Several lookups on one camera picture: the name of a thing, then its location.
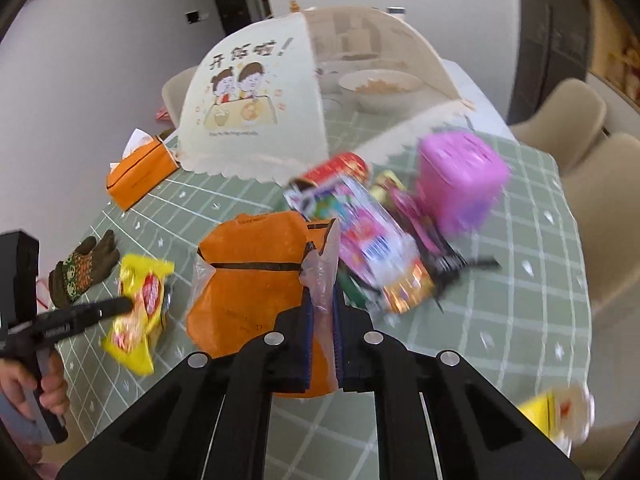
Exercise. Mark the clear plastic wrapper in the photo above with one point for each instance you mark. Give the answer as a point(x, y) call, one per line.
point(322, 280)

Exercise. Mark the white bowl with food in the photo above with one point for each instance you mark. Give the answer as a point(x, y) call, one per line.
point(382, 87)

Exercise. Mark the beige chair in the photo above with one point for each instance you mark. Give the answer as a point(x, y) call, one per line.
point(560, 115)
point(177, 92)
point(605, 220)

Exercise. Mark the orange plastic bag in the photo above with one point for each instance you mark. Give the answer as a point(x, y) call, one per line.
point(240, 305)

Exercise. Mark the wooden wall shelf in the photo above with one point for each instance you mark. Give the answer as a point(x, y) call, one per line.
point(617, 45)

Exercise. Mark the pink white printed packet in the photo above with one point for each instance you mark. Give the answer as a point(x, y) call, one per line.
point(365, 230)

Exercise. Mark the orange tissue box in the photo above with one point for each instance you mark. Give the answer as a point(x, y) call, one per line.
point(142, 177)

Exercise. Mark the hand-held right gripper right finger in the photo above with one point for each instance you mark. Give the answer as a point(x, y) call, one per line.
point(339, 347)

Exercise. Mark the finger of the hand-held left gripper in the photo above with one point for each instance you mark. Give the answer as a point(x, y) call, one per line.
point(85, 312)

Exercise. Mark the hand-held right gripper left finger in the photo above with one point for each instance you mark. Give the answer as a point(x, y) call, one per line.
point(306, 345)

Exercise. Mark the small red item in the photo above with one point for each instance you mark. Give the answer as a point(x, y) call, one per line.
point(164, 114)

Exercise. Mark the dark patterned glove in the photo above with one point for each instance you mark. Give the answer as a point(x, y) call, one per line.
point(82, 270)

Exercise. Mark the red drink can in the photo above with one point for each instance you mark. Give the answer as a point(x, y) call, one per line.
point(340, 167)

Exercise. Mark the pink bear snack packet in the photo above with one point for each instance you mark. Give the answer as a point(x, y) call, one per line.
point(415, 220)

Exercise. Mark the yellow white packet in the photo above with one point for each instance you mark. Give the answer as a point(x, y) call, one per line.
point(550, 410)

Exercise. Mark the black refrigerator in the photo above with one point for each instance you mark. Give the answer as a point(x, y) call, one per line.
point(550, 35)

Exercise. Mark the person's left hand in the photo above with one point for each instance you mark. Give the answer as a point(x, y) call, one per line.
point(56, 387)

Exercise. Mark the cream mesh food cover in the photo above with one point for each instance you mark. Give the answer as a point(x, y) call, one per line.
point(250, 110)

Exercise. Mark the pink plastic box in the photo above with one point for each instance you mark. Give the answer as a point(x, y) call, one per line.
point(457, 180)

